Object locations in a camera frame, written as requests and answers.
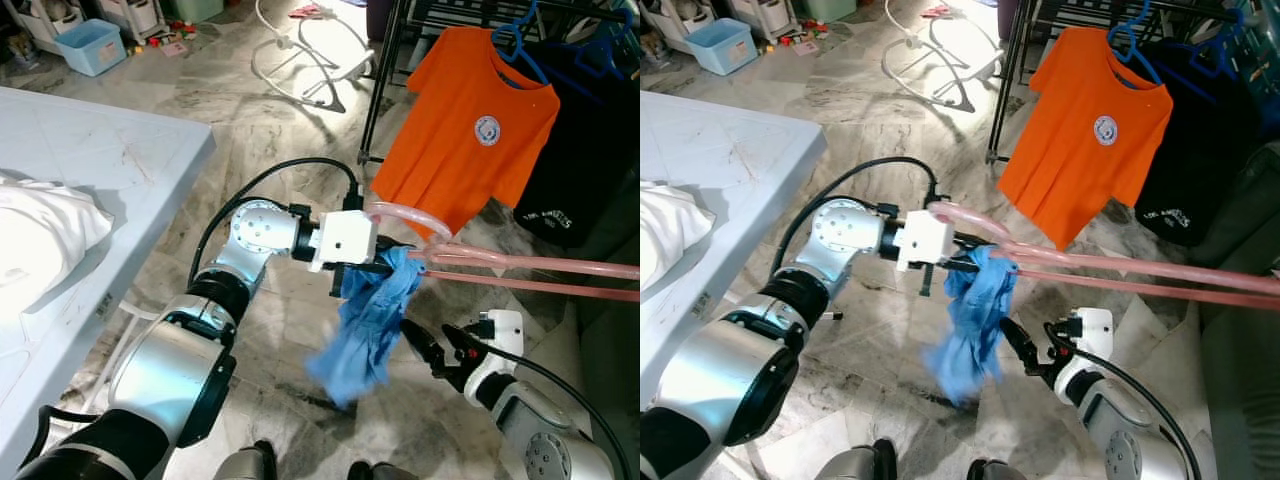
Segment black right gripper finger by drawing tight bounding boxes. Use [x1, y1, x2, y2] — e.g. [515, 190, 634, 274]
[400, 318, 449, 378]
[999, 316, 1047, 378]

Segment blue shirt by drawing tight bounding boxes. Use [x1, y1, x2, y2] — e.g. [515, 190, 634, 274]
[305, 245, 428, 408]
[923, 245, 1021, 408]

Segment pink red plastic hanger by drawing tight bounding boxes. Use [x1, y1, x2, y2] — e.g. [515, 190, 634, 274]
[365, 200, 641, 303]
[928, 200, 1280, 311]

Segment white pink shirt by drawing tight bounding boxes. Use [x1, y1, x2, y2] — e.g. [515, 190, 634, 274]
[640, 180, 718, 293]
[0, 170, 116, 319]

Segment blue plastic hanger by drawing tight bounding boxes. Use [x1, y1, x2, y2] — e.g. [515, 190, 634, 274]
[1105, 0, 1168, 89]
[572, 8, 641, 83]
[490, 0, 553, 89]
[1188, 8, 1256, 83]

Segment grey right robot foot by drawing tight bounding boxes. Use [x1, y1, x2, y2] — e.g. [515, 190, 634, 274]
[345, 460, 421, 480]
[965, 458, 1033, 480]

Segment grey robot foot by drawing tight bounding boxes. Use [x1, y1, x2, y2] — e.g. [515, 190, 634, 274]
[345, 460, 421, 480]
[813, 438, 898, 480]
[965, 458, 1033, 480]
[213, 440, 278, 480]

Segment orange shirt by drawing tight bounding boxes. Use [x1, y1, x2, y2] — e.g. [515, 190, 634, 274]
[370, 25, 561, 243]
[997, 25, 1175, 253]

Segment black clothes drying rack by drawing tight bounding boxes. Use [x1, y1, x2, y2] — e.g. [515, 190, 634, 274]
[356, 0, 641, 167]
[984, 0, 1280, 167]

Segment dark green sofa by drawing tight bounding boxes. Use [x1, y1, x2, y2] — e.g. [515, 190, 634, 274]
[1195, 140, 1280, 480]

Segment black garment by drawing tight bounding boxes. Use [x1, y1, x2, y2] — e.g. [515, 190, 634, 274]
[1133, 38, 1269, 248]
[513, 38, 641, 251]

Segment grey left robot foot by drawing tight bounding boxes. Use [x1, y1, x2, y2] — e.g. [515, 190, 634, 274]
[213, 440, 278, 480]
[813, 438, 898, 480]

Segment white plastic folding table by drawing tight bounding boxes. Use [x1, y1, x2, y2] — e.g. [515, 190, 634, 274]
[0, 85, 217, 471]
[640, 90, 829, 406]

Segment light blue plastic bin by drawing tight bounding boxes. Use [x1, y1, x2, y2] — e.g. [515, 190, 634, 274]
[683, 18, 759, 77]
[55, 18, 129, 78]

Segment teal blue garment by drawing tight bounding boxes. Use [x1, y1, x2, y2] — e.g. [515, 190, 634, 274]
[1238, 0, 1280, 101]

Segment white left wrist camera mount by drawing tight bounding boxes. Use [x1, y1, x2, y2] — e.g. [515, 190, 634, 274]
[308, 210, 379, 273]
[893, 208, 957, 273]

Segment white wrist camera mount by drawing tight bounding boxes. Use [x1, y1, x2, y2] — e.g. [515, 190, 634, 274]
[893, 208, 957, 273]
[1065, 307, 1115, 363]
[478, 309, 526, 363]
[308, 210, 379, 273]

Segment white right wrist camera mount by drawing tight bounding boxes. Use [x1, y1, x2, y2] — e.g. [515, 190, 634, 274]
[478, 309, 526, 363]
[1065, 307, 1115, 363]

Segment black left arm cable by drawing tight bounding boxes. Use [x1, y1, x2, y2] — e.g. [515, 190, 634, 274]
[770, 155, 949, 281]
[188, 157, 363, 291]

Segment white baby bouncer frame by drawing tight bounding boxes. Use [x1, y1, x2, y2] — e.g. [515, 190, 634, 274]
[250, 0, 378, 114]
[880, 0, 1004, 114]

